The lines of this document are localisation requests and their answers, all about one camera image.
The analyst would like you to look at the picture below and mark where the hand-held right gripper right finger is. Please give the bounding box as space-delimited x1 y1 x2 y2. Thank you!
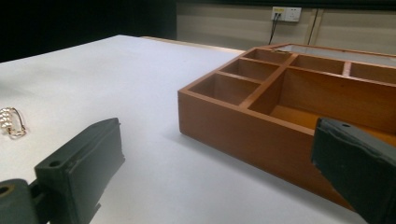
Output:
311 117 396 224

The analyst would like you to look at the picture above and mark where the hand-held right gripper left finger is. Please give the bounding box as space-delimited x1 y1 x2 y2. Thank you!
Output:
34 117 126 224

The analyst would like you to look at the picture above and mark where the white wall socket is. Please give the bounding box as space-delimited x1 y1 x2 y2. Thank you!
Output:
271 6 303 23

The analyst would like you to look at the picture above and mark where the black curtain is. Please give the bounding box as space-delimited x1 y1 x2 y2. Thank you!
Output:
0 0 177 63

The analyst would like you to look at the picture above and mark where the wooden compartment box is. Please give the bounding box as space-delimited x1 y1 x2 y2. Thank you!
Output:
177 43 396 211

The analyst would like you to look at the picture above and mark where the black cable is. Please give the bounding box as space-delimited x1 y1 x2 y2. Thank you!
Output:
307 8 319 46
268 12 281 46

